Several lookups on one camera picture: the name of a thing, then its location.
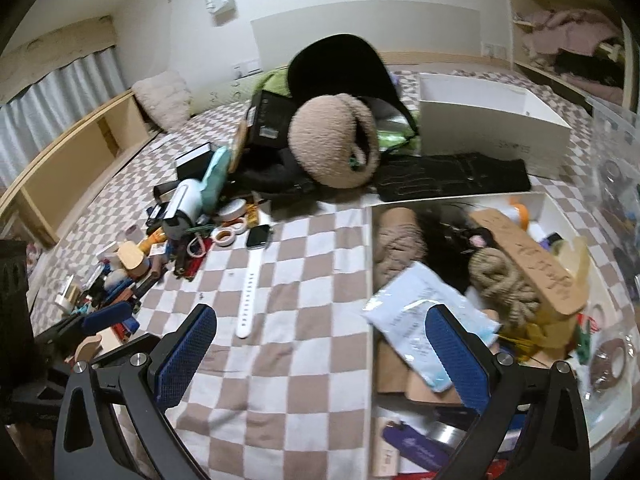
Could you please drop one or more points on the black cardboard box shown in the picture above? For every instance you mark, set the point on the black cardboard box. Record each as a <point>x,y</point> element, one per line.
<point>267,115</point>

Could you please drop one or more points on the white wall socket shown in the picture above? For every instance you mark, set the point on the white wall socket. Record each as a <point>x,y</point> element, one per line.
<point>495,50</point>

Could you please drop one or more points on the rounded wooden block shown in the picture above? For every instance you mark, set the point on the rounded wooden block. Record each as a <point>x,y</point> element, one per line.
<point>131,257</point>

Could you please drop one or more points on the pile of pink clothes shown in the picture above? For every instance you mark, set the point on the pile of pink clothes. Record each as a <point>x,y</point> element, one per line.
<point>565,30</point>

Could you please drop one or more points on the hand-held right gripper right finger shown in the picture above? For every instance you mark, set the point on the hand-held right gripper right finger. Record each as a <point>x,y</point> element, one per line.
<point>457,360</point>

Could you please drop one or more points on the yellow glue tube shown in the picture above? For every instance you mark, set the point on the yellow glue tube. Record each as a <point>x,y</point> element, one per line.
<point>252,217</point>

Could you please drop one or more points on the pile of small colourful things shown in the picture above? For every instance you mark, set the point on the pile of small colourful things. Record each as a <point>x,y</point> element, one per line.
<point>125,280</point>

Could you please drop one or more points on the beige fleece hat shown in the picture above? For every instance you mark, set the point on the beige fleece hat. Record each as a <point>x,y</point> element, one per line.
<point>325,140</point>

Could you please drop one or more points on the flat black box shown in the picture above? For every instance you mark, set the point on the flat black box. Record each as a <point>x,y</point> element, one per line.
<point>192,162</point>

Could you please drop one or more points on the white rectangular box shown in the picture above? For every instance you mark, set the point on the white rectangular box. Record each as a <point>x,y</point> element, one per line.
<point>500,135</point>

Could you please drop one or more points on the white orange capped bottle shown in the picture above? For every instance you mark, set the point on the white orange capped bottle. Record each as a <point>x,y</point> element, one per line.
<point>520,212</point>

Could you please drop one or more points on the black embroidered garment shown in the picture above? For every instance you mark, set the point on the black embroidered garment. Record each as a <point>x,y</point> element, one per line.
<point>450,175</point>

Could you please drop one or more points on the brown cardboard sign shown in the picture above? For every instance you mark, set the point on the brown cardboard sign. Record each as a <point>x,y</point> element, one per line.
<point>535,260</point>

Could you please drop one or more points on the round white tin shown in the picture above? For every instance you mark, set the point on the round white tin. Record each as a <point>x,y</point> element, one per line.
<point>231,209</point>

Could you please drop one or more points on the brown knitted scarf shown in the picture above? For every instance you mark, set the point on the brown knitted scarf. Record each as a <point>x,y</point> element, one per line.
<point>397,245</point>

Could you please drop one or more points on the brown paper sheet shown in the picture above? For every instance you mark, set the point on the brown paper sheet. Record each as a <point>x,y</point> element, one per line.
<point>395,370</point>

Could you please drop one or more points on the beige curtain pelmet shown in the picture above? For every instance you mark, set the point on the beige curtain pelmet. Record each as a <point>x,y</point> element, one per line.
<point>55,45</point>

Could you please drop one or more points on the cream ribbed pillow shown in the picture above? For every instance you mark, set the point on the cream ribbed pillow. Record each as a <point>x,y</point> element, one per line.
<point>162,97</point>

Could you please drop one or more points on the brown tape roll clear wrap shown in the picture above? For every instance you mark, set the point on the brown tape roll clear wrap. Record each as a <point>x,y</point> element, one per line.
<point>602,360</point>

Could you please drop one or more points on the round cork coaster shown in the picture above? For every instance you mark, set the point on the round cork coaster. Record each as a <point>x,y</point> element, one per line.
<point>242,140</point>

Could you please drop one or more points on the grey curtain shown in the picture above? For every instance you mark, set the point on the grey curtain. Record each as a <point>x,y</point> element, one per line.
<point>60,95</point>

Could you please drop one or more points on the checkered blanket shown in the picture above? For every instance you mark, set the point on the checkered blanket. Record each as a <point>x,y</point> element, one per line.
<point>310,260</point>

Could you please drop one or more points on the black wig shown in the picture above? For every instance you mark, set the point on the black wig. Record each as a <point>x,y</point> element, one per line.
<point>445,245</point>

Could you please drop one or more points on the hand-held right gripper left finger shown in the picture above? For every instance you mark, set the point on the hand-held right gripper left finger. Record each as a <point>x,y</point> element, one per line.
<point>185,355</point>

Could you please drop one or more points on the pale blue plastic mailer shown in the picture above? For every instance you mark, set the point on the pale blue plastic mailer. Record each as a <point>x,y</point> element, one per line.
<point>410,310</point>

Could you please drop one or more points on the white storage container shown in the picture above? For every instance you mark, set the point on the white storage container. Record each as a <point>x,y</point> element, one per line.
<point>552,210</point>

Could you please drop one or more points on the white handheld device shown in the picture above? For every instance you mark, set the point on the white handheld device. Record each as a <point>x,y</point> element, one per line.
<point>182,205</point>

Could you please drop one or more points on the black cap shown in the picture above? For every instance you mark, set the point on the black cap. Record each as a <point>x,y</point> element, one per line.
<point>340,65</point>

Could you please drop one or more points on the wooden bedside shelf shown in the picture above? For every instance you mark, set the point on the wooden bedside shelf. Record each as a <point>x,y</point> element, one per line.
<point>65,160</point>

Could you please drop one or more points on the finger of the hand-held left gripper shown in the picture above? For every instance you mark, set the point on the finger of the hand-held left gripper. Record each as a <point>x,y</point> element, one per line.
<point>107,317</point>

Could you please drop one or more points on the clear plastic bin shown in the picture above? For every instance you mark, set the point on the clear plastic bin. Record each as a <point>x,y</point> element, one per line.
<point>615,170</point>

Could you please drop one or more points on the black fabric bag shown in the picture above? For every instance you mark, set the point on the black fabric bag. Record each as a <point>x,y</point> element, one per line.
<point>270,175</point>

